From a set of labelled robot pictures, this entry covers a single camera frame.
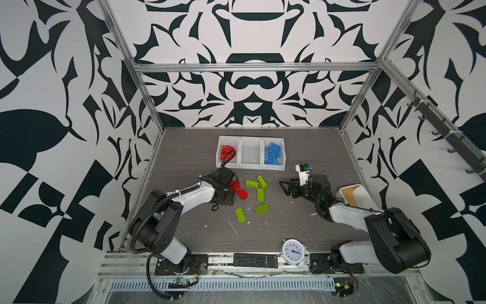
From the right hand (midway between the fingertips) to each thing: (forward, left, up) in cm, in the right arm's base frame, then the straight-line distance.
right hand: (286, 180), depth 88 cm
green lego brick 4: (-10, +12, -7) cm, 17 cm away
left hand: (-4, +28, -6) cm, 29 cm away
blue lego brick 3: (+21, +3, -4) cm, 21 cm away
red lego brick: (+1, +24, -6) cm, 25 cm away
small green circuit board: (-39, -17, -10) cm, 44 cm away
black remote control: (-31, +16, -7) cm, 35 cm away
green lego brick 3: (-3, +12, -8) cm, 14 cm away
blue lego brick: (+25, +3, -5) cm, 26 cm away
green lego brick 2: (+2, +11, -6) cm, 12 cm away
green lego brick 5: (-13, +22, -8) cm, 26 cm away
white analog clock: (-28, 0, -7) cm, 29 cm away
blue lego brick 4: (+15, +4, -4) cm, 16 cm away
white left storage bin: (+27, +25, -3) cm, 37 cm away
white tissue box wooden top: (-6, -31, -4) cm, 32 cm away
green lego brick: (+1, +16, -6) cm, 17 cm away
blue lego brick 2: (+17, +8, -4) cm, 19 cm away
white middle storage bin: (+22, +16, -7) cm, 28 cm away
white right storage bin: (+26, -1, -3) cm, 26 cm away
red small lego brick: (-3, +20, -7) cm, 22 cm away
